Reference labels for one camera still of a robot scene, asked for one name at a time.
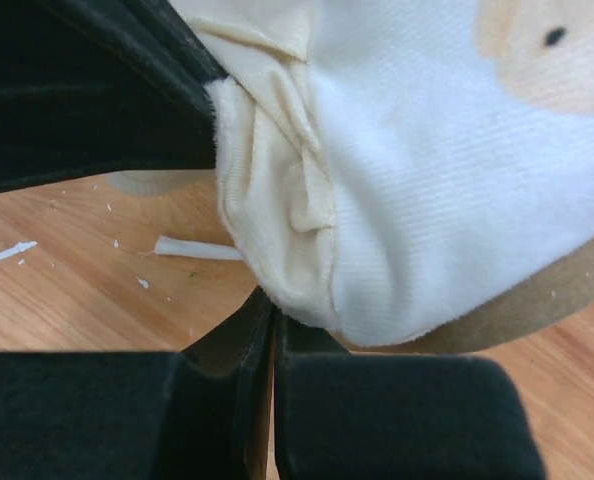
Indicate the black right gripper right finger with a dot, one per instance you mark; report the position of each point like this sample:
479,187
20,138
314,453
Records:
340,415

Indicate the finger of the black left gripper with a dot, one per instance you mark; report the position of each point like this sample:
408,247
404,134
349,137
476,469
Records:
95,87

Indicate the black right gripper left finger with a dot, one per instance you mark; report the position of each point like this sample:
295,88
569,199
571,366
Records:
198,413

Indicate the large bear print cushion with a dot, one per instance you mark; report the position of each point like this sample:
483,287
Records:
319,87

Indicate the wooden pet bed frame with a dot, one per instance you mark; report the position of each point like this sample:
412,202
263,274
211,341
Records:
398,262

